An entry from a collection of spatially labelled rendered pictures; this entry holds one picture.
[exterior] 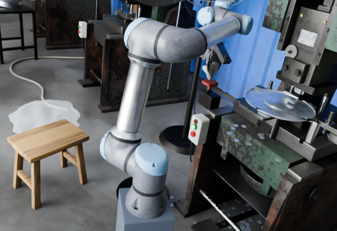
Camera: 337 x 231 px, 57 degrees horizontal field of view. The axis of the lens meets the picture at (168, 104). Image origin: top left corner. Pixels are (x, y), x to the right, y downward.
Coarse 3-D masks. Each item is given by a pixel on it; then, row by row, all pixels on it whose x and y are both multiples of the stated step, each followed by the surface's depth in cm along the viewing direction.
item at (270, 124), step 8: (240, 104) 126; (248, 104) 127; (256, 112) 121; (264, 120) 118; (272, 120) 129; (280, 120) 128; (256, 128) 137; (264, 128) 133; (272, 128) 129; (272, 136) 131
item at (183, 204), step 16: (208, 112) 149; (224, 112) 149; (208, 144) 153; (208, 160) 159; (224, 160) 167; (192, 176) 162; (208, 176) 165; (192, 192) 164; (208, 192) 172; (224, 192) 182; (176, 208) 177; (192, 208) 171; (208, 208) 180
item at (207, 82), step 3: (204, 81) 150; (207, 81) 150; (210, 81) 150; (213, 81) 151; (216, 81) 151; (207, 84) 148; (210, 84) 148; (213, 84) 149; (216, 84) 150; (210, 87) 152
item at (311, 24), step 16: (304, 16) 121; (320, 16) 116; (304, 32) 122; (320, 32) 116; (288, 48) 128; (304, 48) 123; (288, 64) 126; (304, 64) 120; (304, 80) 124; (320, 80) 126
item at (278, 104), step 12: (252, 96) 135; (264, 96) 137; (276, 96) 139; (288, 96) 141; (264, 108) 125; (276, 108) 126; (288, 108) 127; (300, 108) 130; (312, 108) 132; (288, 120) 118; (300, 120) 119
